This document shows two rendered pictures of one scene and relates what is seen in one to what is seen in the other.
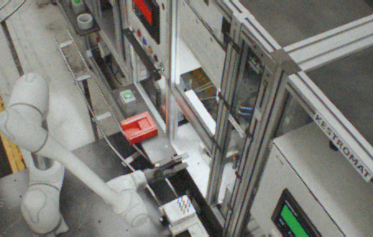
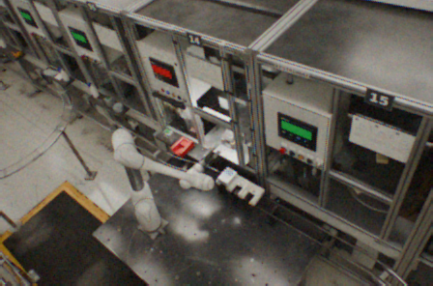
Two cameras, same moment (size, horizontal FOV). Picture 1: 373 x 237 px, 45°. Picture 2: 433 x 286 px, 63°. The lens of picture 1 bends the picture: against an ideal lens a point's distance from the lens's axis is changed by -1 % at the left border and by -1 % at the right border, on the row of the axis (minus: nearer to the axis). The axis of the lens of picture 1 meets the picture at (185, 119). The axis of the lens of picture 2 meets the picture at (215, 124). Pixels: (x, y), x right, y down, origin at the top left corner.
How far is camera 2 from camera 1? 85 cm
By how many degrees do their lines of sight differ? 12
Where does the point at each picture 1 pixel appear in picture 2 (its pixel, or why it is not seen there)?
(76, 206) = (166, 209)
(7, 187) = (118, 218)
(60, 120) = (121, 182)
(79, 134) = not seen: hidden behind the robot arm
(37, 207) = (147, 211)
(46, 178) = (144, 195)
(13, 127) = (126, 156)
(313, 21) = (254, 34)
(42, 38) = (82, 140)
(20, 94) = (120, 139)
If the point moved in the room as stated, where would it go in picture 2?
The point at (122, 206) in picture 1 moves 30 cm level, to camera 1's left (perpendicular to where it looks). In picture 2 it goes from (198, 180) to (157, 196)
